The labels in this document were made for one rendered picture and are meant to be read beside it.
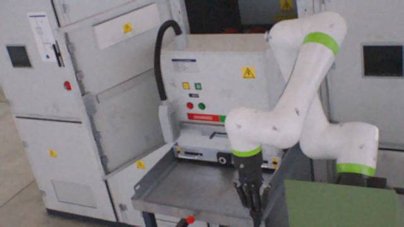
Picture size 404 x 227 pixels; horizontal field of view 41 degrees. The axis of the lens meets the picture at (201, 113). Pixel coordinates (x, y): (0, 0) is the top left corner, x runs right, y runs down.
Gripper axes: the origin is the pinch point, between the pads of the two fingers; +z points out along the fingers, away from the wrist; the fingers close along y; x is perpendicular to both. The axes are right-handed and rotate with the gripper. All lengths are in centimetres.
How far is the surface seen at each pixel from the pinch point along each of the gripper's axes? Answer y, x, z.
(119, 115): 88, -48, -6
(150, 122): 82, -63, 5
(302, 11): 8, -87, -43
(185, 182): 50, -36, 18
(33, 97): 185, -85, 8
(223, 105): 35, -53, -13
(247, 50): 21, -55, -37
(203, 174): 45, -43, 18
